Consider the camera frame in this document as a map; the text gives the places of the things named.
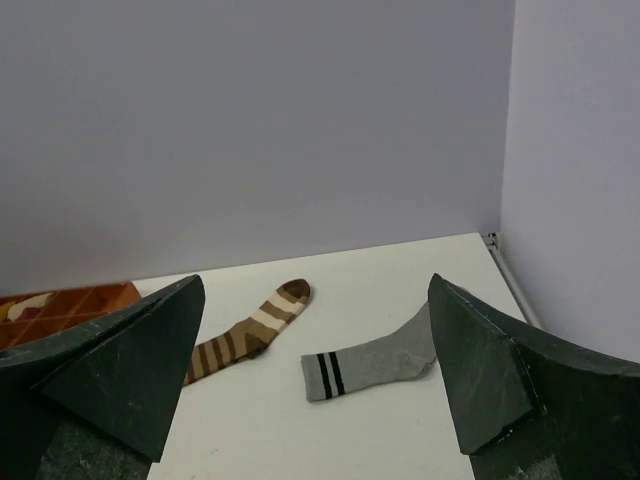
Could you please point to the brown striped sock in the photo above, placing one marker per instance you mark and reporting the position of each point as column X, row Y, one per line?
column 249, row 338

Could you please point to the grey sock with black stripes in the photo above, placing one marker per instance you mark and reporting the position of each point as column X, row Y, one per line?
column 403, row 355

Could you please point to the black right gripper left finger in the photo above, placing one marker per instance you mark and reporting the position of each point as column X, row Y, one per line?
column 97, row 401

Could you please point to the orange wooden compartment tray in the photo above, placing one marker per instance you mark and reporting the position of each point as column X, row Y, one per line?
column 29, row 317

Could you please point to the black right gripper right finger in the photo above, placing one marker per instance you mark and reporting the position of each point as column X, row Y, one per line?
column 526, row 404

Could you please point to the aluminium table edge rail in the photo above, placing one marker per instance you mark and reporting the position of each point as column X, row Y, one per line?
column 492, row 244

